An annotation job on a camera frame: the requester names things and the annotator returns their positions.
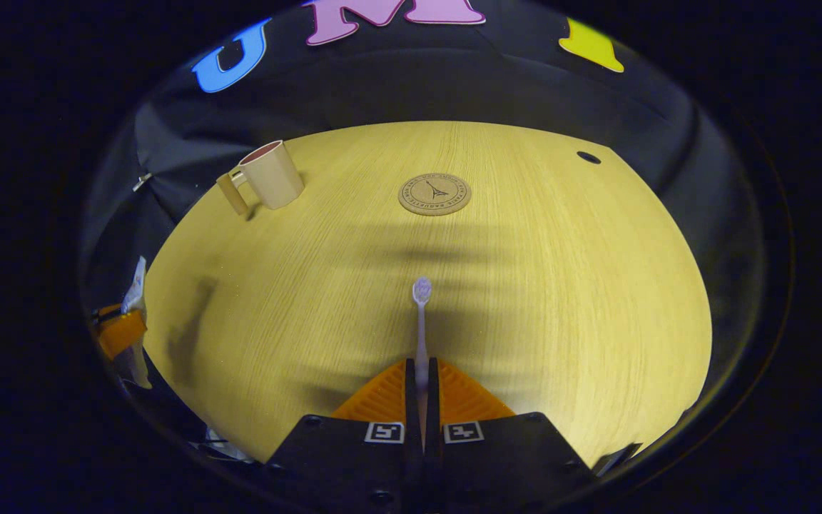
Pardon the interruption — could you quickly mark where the beige cup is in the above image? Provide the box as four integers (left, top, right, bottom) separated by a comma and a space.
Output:
216, 140, 305, 216

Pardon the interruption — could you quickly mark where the white toothbrush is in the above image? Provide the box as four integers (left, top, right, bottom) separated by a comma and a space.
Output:
412, 277, 433, 450

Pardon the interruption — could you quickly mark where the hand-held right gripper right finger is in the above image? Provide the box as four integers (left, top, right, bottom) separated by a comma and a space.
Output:
424, 358, 595, 514

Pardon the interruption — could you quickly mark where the black backdrop cloth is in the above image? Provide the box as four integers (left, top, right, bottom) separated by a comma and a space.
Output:
81, 0, 768, 429

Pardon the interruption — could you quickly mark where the round cork coaster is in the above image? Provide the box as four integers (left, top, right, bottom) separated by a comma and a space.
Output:
398, 173, 472, 216

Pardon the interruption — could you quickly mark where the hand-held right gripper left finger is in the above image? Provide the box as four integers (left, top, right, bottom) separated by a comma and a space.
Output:
265, 358, 424, 514

